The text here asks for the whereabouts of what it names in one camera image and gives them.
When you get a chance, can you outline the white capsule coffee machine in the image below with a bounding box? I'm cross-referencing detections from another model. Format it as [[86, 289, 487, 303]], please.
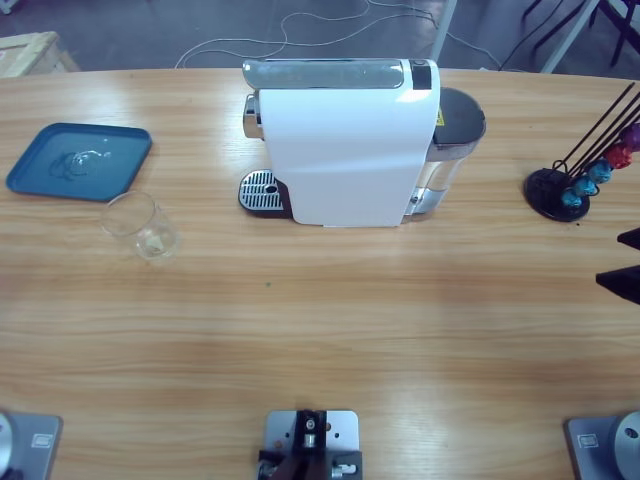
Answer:
[[242, 58, 444, 230]]

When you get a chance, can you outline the black capsule holder with rods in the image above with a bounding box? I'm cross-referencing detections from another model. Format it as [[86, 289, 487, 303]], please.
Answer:
[[523, 82, 640, 224]]

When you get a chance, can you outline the clear drinking glass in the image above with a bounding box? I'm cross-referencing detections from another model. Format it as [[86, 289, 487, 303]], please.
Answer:
[[99, 191, 182, 265]]

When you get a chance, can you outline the black chair frame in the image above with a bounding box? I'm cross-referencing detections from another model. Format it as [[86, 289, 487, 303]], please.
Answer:
[[522, 0, 640, 66]]

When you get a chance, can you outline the light wooden crate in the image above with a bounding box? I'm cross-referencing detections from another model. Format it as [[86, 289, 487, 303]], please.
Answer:
[[0, 30, 81, 79]]

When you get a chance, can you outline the grey camera mount dark post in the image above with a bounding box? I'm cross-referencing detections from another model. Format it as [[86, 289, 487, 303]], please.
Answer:
[[257, 408, 364, 480]]

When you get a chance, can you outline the silver coffee machine lever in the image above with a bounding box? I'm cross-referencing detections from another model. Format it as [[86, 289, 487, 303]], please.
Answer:
[[241, 57, 407, 91]]

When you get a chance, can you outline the teal square plastic tray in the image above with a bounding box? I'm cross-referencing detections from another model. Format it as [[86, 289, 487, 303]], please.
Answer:
[[4, 122, 154, 204]]

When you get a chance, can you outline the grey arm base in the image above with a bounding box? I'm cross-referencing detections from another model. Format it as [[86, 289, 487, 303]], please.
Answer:
[[0, 409, 65, 480], [563, 409, 640, 480]]

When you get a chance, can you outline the clear water tank black lid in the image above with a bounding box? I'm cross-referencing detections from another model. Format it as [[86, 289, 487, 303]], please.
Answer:
[[424, 87, 487, 194]]

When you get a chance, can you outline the red coffee capsule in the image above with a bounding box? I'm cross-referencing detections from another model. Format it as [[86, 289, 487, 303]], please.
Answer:
[[606, 143, 634, 170]]

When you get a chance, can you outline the white table leg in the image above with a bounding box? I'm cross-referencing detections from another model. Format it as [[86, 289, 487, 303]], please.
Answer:
[[428, 0, 459, 64]]

